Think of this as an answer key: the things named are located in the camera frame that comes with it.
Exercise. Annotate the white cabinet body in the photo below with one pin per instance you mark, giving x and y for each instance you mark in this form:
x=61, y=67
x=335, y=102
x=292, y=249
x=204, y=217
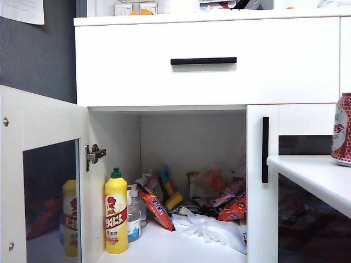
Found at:
x=192, y=19

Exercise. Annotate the pink white packet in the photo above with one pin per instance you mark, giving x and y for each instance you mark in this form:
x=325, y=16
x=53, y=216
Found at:
x=155, y=186

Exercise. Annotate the black angled stand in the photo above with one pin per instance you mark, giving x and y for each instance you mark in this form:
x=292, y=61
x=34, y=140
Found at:
x=240, y=4

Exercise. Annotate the translucent bag orange contents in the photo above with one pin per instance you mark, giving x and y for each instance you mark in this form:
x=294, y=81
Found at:
x=208, y=180

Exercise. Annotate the translucent white plastic bag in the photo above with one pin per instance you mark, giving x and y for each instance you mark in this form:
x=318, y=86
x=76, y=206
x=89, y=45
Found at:
x=178, y=6

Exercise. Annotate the pink snack packet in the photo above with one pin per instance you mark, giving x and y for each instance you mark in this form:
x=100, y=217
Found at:
x=235, y=189

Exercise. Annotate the white paper sheet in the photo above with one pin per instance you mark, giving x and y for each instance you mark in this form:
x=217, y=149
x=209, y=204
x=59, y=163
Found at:
x=22, y=11

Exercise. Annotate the white glass-panel cabinet door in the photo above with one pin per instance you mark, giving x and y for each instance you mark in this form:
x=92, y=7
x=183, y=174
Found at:
x=41, y=120
x=256, y=219

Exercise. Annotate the silver door hinge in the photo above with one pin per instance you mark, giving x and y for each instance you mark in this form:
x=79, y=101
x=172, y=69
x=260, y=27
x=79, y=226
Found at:
x=94, y=154

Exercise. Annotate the orange blue snack packet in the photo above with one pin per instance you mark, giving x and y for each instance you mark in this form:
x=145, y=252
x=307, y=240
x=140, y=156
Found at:
x=157, y=208

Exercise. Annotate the red orange snack packet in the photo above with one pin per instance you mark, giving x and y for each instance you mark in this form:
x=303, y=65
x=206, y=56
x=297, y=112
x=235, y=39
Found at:
x=233, y=211

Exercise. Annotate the wide white drawer front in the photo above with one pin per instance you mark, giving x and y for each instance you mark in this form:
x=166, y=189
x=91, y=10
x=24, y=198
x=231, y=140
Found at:
x=123, y=68

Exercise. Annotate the clear pump bottle blue label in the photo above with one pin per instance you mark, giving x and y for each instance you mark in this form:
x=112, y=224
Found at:
x=133, y=227

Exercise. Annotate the clear bottle blue white label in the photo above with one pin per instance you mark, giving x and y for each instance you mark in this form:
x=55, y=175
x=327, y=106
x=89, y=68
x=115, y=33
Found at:
x=334, y=3

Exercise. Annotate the printed paper box pile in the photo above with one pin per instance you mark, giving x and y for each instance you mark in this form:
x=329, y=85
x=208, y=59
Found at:
x=214, y=7

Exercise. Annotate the clear plastic bottle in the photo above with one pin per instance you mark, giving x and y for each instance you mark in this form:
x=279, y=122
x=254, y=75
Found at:
x=143, y=213

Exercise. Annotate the crumpled white plastic bag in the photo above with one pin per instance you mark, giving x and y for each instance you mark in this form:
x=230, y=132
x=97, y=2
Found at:
x=208, y=230

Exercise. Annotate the white wall switch panel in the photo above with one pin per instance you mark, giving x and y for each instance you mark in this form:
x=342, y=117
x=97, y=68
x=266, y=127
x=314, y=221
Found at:
x=148, y=6
x=122, y=8

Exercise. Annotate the silver door screw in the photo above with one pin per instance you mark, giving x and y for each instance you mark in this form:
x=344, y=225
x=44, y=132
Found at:
x=11, y=246
x=5, y=122

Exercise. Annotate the red white beverage can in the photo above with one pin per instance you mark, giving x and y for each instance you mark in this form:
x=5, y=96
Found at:
x=342, y=131

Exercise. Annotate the small orange piece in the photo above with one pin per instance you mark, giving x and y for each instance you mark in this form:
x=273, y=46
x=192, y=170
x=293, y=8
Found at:
x=133, y=13
x=146, y=11

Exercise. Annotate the yellow detergent bottle green cap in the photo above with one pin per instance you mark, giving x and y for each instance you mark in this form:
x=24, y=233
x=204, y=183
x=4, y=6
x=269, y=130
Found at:
x=116, y=191

